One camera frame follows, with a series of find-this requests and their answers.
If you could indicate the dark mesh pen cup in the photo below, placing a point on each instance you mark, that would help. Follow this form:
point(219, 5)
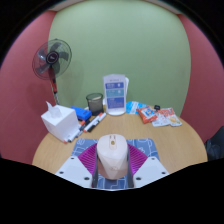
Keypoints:
point(95, 104)

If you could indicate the white marker with red tip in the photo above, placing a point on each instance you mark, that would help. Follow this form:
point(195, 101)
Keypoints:
point(73, 136)

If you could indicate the blue whiteboard eraser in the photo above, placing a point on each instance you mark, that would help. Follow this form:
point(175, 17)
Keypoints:
point(81, 113)

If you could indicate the cream computer mouse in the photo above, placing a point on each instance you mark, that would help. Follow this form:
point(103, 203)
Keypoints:
point(112, 156)

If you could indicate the black and red standing fan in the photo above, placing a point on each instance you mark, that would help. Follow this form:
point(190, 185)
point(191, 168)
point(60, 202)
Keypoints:
point(51, 58)

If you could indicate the white and orange snack packet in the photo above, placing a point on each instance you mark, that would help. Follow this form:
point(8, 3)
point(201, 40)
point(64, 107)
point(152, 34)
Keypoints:
point(168, 117)

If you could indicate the black-capped whiteboard marker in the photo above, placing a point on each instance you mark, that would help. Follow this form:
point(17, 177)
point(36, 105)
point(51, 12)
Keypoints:
point(87, 122)

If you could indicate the white and blue sign stand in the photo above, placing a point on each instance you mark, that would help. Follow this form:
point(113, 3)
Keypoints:
point(115, 95)

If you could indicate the white tissue box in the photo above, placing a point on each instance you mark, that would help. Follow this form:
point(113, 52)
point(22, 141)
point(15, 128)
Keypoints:
point(61, 123)

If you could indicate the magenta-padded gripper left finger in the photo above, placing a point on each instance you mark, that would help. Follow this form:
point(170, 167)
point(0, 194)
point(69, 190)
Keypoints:
point(75, 170)

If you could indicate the small black object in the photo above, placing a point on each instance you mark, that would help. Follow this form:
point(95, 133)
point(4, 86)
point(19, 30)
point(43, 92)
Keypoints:
point(156, 107)

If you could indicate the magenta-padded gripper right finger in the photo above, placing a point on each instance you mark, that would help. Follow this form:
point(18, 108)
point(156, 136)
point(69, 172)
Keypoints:
point(150, 170)

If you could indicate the light blue packet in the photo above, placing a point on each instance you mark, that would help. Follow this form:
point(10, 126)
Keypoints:
point(133, 107)

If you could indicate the red-capped whiteboard marker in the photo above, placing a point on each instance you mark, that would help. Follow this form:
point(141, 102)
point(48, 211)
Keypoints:
point(95, 122)

